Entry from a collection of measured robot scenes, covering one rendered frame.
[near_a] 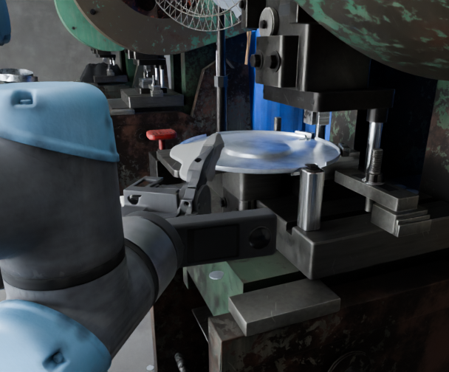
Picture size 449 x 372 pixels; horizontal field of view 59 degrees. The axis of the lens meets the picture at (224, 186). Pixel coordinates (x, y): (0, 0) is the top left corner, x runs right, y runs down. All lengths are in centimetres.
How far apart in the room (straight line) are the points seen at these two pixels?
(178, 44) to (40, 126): 181
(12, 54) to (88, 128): 705
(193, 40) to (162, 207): 165
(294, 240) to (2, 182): 46
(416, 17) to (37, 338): 31
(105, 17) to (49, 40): 529
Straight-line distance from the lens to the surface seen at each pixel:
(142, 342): 149
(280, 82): 67
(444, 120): 80
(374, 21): 36
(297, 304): 55
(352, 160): 75
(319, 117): 75
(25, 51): 725
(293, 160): 66
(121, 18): 197
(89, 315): 26
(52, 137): 22
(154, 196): 42
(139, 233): 33
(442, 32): 33
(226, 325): 54
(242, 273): 60
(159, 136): 97
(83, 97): 23
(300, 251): 59
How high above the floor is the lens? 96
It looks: 19 degrees down
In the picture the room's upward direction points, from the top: straight up
